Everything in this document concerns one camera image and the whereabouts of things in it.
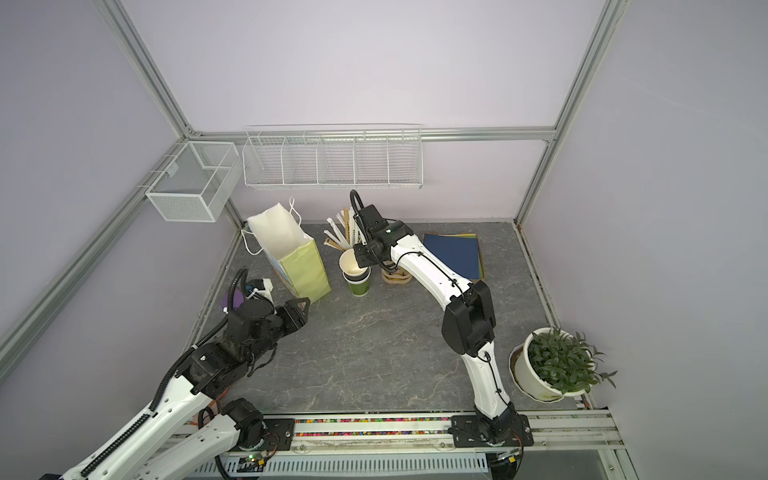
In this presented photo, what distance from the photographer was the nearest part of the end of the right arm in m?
0.64

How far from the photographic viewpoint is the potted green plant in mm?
676

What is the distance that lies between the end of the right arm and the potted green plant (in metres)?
0.44
